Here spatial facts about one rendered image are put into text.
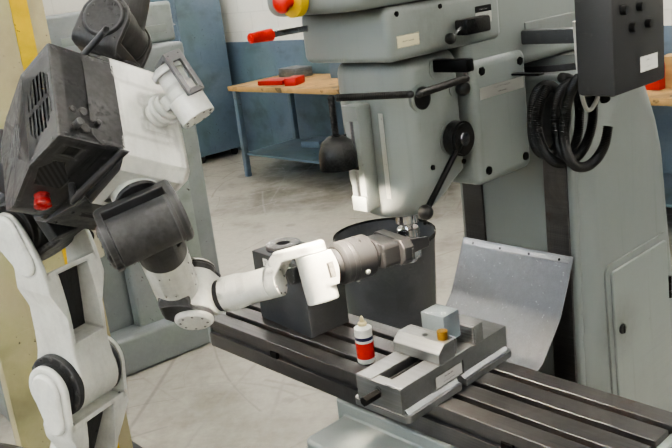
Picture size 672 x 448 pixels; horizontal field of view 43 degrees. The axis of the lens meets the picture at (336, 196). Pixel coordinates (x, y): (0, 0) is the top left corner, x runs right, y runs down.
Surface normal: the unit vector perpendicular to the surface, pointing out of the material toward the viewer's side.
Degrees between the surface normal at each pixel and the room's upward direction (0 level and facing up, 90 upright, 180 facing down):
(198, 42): 90
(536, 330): 45
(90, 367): 81
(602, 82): 90
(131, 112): 58
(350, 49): 90
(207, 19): 90
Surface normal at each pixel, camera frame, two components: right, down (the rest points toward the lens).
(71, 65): 0.68, -0.49
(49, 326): -0.47, 0.28
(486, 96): 0.68, 0.11
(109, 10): -0.11, -0.24
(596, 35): -0.72, 0.26
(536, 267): -0.70, -0.19
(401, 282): 0.20, 0.29
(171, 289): 0.06, 0.84
